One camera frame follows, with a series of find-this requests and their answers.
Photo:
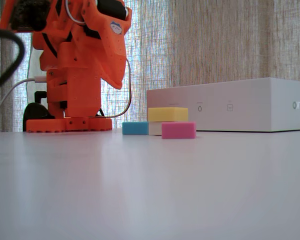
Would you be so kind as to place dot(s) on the blue foam cuboid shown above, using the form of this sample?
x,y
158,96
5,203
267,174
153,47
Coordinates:
x,y
135,128

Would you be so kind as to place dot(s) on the orange plain gripper finger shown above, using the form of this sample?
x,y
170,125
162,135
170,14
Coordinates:
x,y
103,75

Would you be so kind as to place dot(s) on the yellow foam cuboid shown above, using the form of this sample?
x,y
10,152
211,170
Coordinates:
x,y
167,114

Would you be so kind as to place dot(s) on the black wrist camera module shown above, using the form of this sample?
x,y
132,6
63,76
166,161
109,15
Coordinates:
x,y
30,13

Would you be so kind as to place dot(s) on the beige woven curtain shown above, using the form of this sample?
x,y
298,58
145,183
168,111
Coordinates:
x,y
215,37

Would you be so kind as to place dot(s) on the pink foam cuboid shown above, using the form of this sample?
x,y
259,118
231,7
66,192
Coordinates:
x,y
178,130

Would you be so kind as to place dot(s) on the black table clamp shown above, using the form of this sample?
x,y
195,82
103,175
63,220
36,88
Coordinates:
x,y
35,112

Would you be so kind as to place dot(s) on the white sheer fabric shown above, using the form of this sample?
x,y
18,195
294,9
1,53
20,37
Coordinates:
x,y
36,65

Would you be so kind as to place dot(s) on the cream foam cuboid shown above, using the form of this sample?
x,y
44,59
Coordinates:
x,y
155,128

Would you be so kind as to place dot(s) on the white cardboard box bin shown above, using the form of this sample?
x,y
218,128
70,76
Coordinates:
x,y
252,105

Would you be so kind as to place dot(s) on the black angled power plug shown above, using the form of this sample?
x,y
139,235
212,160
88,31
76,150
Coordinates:
x,y
40,94

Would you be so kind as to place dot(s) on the orange stickered gripper finger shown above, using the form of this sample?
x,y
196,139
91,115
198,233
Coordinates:
x,y
112,50

